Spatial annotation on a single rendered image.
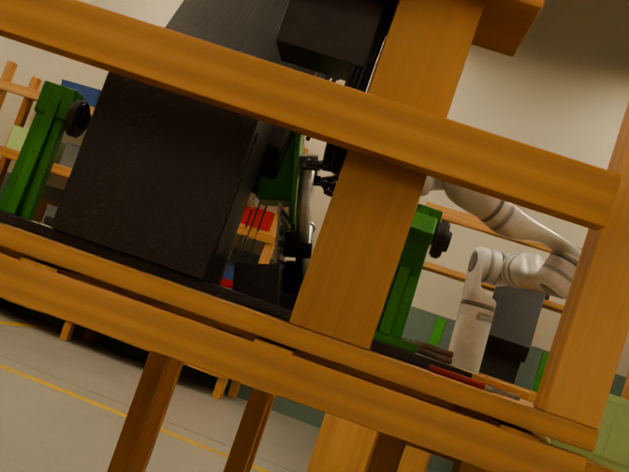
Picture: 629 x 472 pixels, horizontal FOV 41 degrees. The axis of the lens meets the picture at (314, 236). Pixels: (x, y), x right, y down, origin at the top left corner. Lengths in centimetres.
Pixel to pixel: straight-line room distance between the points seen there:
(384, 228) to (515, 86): 630
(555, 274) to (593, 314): 43
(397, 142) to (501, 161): 17
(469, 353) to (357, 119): 100
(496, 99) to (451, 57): 615
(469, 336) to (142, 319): 105
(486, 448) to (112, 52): 89
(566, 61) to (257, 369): 657
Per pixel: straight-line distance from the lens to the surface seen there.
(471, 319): 222
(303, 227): 168
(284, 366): 138
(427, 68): 144
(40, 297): 147
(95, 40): 147
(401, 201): 139
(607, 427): 221
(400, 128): 136
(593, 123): 759
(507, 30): 158
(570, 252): 185
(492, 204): 176
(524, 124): 754
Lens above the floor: 91
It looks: 5 degrees up
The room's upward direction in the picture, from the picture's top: 19 degrees clockwise
